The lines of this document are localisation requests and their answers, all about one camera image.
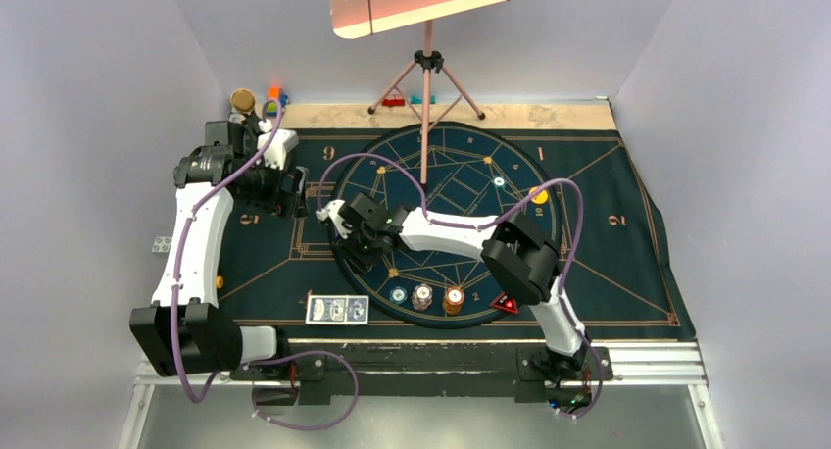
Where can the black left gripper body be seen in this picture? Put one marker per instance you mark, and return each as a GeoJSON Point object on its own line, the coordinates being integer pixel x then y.
{"type": "Point", "coordinates": [263, 189]}

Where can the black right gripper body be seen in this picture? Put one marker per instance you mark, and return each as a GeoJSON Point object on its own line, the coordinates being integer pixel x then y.
{"type": "Point", "coordinates": [360, 247]}

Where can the green poker chip stack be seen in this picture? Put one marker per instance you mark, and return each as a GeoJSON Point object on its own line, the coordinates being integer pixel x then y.
{"type": "Point", "coordinates": [398, 295]}

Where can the purple white poker chip stack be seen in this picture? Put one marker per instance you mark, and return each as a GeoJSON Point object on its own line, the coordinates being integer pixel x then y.
{"type": "Point", "coordinates": [422, 297]}

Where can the orange poker chip stack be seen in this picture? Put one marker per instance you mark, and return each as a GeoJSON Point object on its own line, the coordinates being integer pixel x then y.
{"type": "Point", "coordinates": [453, 300]}

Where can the red triangle dealer marker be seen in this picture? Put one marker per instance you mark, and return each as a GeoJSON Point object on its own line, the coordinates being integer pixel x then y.
{"type": "Point", "coordinates": [505, 303]}

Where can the yellow big blind button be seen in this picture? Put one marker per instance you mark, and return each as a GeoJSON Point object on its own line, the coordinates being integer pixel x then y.
{"type": "Point", "coordinates": [538, 195]}

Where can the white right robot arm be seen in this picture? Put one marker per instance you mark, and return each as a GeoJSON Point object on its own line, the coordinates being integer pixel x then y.
{"type": "Point", "coordinates": [521, 256]}

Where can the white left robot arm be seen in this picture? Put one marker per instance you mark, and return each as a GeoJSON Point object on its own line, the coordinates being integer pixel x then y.
{"type": "Point", "coordinates": [183, 319]}

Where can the gold round lid jar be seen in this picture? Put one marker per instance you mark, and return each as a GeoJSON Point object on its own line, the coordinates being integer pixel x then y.
{"type": "Point", "coordinates": [242, 100]}

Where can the blue playing card deck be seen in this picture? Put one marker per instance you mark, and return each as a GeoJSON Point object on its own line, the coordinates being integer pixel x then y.
{"type": "Point", "coordinates": [337, 310]}

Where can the colourful toy blocks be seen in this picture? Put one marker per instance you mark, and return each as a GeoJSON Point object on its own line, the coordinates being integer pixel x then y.
{"type": "Point", "coordinates": [276, 93]}

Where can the round dark blue mat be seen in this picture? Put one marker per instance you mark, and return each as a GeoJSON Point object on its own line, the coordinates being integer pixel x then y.
{"type": "Point", "coordinates": [462, 162]}

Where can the grey toy brick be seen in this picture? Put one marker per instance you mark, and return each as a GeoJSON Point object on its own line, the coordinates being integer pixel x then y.
{"type": "Point", "coordinates": [161, 245]}

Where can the red toy block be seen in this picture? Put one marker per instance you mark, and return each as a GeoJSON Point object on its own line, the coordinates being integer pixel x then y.
{"type": "Point", "coordinates": [393, 101]}

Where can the teal toy block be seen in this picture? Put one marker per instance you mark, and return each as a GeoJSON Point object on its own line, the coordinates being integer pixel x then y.
{"type": "Point", "coordinates": [417, 100]}

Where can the pink tripod stand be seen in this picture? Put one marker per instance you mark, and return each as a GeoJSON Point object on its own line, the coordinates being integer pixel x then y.
{"type": "Point", "coordinates": [431, 62]}

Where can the dark green poker mat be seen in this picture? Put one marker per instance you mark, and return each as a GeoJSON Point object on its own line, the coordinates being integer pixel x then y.
{"type": "Point", "coordinates": [620, 285]}

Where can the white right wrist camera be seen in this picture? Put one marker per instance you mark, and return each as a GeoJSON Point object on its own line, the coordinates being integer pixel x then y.
{"type": "Point", "coordinates": [331, 214]}

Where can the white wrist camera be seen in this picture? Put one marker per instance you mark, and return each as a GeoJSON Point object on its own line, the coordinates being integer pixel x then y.
{"type": "Point", "coordinates": [331, 214]}
{"type": "Point", "coordinates": [277, 155]}

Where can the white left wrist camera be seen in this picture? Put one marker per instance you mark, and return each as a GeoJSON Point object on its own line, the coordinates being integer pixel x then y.
{"type": "Point", "coordinates": [277, 155]}

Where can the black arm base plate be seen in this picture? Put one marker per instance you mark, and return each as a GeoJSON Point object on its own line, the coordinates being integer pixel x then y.
{"type": "Point", "coordinates": [517, 369]}

